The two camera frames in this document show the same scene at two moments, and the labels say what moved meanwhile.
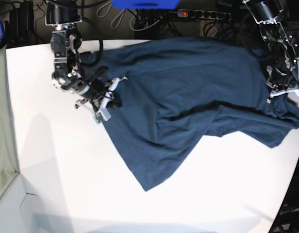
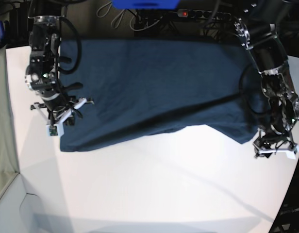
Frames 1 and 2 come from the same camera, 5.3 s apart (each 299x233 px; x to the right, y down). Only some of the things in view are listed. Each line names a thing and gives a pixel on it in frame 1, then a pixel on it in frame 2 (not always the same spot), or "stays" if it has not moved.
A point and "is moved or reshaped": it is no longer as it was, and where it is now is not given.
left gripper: x=282 y=83 -> x=267 y=144
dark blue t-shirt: x=174 y=89 is moved or reshaped
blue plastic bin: x=145 y=4 stays
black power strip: x=202 y=13 stays
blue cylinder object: x=1 y=29 stays
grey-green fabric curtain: x=6 y=167 stays
